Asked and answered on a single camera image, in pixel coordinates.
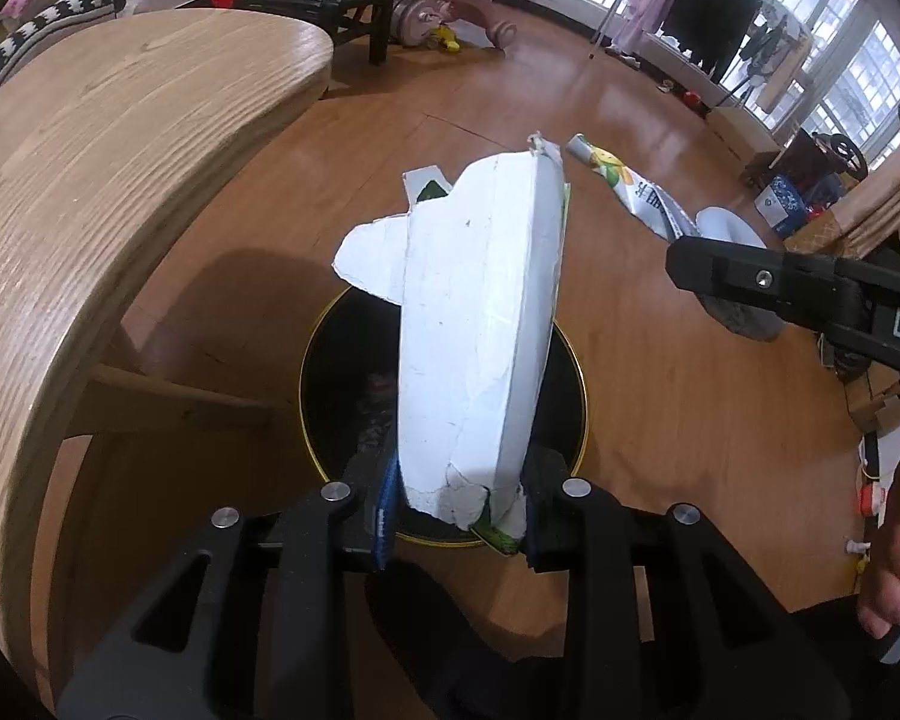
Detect clothes rack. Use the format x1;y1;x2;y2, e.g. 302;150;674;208
589;0;818;113

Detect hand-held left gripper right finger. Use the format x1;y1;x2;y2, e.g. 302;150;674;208
521;450;852;720

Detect person's right hand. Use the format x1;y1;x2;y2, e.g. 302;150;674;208
857;427;900;640

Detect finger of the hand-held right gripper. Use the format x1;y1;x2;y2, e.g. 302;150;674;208
666;236;869;335

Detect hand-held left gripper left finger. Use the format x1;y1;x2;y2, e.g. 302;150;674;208
56;454;402;720

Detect blue white bag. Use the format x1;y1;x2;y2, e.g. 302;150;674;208
754;172;809;235

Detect black garments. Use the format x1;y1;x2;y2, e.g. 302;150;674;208
658;0;762;83

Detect black trash bin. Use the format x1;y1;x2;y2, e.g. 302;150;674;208
298;286;588;548

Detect black toy stroller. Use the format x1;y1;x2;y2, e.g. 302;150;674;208
784;131;869;190

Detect black chair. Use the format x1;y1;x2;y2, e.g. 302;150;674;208
236;0;400;65

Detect yellow green snack wrapper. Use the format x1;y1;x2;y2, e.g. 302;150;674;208
568;133;700;243

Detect grey white slipper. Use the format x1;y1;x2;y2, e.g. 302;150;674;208
696;206;787;344

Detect long white carton box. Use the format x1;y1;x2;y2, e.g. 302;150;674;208
333;133;572;556

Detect cardboard box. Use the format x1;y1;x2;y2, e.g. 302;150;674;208
709;105;796;188

